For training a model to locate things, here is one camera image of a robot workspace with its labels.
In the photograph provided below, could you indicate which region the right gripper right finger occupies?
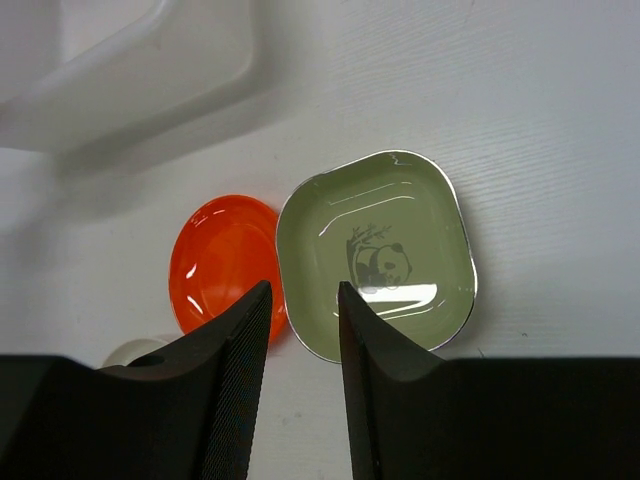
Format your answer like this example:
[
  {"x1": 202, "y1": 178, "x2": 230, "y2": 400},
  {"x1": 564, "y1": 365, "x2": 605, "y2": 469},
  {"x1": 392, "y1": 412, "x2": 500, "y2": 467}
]
[{"x1": 338, "y1": 282, "x2": 639, "y2": 479}]

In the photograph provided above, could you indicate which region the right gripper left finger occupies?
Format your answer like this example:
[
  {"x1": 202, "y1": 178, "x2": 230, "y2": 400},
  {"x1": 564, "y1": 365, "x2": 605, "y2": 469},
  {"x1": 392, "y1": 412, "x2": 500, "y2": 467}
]
[{"x1": 1, "y1": 281, "x2": 272, "y2": 479}]

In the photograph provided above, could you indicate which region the cream round bowl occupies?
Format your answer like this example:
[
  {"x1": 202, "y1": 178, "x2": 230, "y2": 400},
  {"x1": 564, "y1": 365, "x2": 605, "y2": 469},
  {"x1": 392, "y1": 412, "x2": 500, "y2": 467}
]
[{"x1": 103, "y1": 338, "x2": 169, "y2": 367}]

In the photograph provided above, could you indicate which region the green square panda dish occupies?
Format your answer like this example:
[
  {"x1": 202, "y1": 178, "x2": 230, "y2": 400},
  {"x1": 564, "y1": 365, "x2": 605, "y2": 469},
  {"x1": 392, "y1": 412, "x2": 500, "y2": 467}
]
[{"x1": 276, "y1": 150, "x2": 478, "y2": 363}]

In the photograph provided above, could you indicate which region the translucent white plastic bin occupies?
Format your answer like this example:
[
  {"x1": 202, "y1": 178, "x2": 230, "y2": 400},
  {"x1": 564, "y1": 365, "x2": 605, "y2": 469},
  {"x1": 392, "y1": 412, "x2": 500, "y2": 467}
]
[{"x1": 1, "y1": 1, "x2": 255, "y2": 153}]

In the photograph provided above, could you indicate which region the orange round plate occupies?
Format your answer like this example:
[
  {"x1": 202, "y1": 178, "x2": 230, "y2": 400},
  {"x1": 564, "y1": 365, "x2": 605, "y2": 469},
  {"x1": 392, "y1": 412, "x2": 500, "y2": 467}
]
[{"x1": 168, "y1": 195, "x2": 287, "y2": 344}]

